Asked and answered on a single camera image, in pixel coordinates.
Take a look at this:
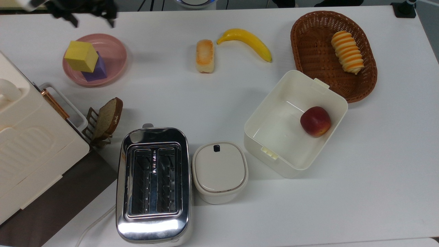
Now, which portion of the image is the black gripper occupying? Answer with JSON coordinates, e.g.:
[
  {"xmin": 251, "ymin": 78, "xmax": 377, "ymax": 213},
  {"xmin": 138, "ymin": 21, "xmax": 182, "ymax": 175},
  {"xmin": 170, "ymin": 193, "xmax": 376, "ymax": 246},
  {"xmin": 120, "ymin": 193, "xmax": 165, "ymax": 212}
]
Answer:
[{"xmin": 48, "ymin": 0, "xmax": 118, "ymax": 28}]

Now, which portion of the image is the yellow cube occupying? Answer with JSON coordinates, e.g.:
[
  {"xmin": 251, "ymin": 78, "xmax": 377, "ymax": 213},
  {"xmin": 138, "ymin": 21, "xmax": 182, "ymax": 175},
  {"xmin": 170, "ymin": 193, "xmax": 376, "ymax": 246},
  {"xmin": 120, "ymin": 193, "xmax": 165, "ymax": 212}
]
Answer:
[{"xmin": 64, "ymin": 40, "xmax": 99, "ymax": 73}]

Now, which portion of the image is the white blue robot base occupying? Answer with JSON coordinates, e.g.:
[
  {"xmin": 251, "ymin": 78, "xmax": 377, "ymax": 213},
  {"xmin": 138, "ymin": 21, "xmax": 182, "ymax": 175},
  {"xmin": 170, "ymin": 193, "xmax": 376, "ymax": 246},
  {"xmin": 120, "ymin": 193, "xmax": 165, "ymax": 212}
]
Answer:
[{"xmin": 173, "ymin": 0, "xmax": 218, "ymax": 10}]

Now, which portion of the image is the purple cube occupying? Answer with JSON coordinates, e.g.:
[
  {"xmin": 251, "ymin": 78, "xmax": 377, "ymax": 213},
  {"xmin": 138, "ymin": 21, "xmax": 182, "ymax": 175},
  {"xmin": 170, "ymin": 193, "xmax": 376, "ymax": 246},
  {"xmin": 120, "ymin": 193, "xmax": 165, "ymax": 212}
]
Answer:
[{"xmin": 82, "ymin": 51, "xmax": 108, "ymax": 82}]

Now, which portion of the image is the pink plate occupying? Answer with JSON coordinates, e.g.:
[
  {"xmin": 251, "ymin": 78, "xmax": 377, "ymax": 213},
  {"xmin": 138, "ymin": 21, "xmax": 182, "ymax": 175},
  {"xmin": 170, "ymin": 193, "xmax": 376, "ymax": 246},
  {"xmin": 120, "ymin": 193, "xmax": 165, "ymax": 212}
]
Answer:
[{"xmin": 62, "ymin": 33, "xmax": 128, "ymax": 87}]

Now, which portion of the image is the brown toast slice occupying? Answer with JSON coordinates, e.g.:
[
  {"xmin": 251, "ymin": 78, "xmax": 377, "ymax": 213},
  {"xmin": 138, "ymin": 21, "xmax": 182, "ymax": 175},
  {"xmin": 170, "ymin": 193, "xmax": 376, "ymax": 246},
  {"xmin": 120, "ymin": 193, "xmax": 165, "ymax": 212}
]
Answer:
[{"xmin": 93, "ymin": 97, "xmax": 123, "ymax": 139}]

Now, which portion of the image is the bronze toast rack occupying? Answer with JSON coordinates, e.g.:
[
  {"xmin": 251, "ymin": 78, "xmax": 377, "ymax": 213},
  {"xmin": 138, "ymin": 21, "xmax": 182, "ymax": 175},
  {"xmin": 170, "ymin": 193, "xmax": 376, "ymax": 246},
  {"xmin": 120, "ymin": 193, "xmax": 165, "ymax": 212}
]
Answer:
[{"xmin": 84, "ymin": 107, "xmax": 114, "ymax": 149}]

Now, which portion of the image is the rectangular toasted bread roll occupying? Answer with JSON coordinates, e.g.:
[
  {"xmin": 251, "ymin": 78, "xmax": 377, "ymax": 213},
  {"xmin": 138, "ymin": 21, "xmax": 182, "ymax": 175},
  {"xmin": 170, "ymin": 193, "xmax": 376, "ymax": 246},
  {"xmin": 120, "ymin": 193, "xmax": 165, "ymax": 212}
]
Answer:
[{"xmin": 196, "ymin": 39, "xmax": 215, "ymax": 73}]

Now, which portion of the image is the cream white oven appliance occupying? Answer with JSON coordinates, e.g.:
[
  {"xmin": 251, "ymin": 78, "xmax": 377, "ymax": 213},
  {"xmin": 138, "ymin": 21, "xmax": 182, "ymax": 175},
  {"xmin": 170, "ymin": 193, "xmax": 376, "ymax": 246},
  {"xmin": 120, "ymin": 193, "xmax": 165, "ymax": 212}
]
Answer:
[{"xmin": 0, "ymin": 51, "xmax": 90, "ymax": 225}]

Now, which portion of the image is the yellow banana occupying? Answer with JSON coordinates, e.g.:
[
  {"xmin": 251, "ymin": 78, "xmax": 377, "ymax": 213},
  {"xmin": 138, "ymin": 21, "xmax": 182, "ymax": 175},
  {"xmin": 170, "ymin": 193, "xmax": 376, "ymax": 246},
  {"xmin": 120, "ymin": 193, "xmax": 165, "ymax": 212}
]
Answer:
[{"xmin": 216, "ymin": 28, "xmax": 273, "ymax": 63}]

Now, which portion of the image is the dark brown box base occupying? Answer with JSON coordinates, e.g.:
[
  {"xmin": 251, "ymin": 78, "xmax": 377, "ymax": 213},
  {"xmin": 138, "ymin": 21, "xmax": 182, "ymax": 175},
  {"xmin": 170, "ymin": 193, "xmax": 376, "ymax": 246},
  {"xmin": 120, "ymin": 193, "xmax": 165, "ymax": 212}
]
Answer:
[{"xmin": 0, "ymin": 149, "xmax": 119, "ymax": 247}]

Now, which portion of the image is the small cream lidded bin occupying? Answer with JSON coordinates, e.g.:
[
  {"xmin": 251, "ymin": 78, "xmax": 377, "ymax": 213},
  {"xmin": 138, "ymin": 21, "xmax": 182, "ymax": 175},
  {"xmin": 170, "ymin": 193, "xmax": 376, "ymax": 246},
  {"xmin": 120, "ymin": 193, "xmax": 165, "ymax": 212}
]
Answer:
[{"xmin": 192, "ymin": 141, "xmax": 249, "ymax": 205}]

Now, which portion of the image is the cream and chrome toaster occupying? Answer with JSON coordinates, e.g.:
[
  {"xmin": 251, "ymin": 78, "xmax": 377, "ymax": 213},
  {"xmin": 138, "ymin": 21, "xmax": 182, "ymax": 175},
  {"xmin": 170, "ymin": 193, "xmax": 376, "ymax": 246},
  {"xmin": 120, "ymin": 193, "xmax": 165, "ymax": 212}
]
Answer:
[{"xmin": 116, "ymin": 123, "xmax": 192, "ymax": 246}]

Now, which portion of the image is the cream open plastic container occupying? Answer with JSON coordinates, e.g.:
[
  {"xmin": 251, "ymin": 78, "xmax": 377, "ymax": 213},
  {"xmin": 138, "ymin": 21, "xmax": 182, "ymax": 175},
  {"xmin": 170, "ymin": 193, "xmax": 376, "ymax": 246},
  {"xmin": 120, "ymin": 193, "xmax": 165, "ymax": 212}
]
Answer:
[{"xmin": 244, "ymin": 70, "xmax": 348, "ymax": 179}]

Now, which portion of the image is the brown wicker basket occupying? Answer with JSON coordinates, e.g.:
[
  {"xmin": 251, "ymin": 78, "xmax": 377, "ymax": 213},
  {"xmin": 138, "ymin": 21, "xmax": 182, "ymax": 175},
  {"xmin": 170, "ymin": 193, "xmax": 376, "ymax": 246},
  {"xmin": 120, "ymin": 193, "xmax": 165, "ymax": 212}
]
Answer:
[{"xmin": 290, "ymin": 11, "xmax": 378, "ymax": 103}]

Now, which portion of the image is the red apple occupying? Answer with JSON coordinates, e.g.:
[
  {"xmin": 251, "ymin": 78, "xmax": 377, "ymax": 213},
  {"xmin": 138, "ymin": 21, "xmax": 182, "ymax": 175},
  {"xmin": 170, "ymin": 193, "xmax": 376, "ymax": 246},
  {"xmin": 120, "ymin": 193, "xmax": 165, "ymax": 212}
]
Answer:
[{"xmin": 300, "ymin": 106, "xmax": 332, "ymax": 138}]

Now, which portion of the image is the striped orange twisted bread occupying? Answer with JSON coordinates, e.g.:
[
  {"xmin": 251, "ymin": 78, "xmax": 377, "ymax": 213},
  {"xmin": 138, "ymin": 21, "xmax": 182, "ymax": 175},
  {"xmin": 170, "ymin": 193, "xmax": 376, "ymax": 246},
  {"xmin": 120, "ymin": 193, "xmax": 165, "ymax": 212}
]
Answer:
[{"xmin": 331, "ymin": 30, "xmax": 365, "ymax": 75}]

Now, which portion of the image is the white rectangular frame handle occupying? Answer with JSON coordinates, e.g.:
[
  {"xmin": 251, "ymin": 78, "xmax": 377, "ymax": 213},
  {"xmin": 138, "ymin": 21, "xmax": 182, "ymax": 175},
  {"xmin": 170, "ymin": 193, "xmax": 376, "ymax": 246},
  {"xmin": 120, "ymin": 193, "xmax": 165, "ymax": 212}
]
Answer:
[{"xmin": 39, "ymin": 82, "xmax": 88, "ymax": 134}]

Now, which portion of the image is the white toaster power cable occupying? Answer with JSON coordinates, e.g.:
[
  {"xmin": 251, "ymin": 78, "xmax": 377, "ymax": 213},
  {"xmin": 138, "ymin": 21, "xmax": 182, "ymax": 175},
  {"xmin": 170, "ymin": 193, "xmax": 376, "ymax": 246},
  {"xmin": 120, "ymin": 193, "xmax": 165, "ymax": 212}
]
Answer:
[{"xmin": 75, "ymin": 204, "xmax": 117, "ymax": 247}]

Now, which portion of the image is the black table mount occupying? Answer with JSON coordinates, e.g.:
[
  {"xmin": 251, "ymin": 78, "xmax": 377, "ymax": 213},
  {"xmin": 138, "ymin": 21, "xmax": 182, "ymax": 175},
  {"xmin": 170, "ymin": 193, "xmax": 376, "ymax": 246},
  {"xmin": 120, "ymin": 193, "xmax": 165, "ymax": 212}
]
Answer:
[{"xmin": 391, "ymin": 0, "xmax": 417, "ymax": 18}]

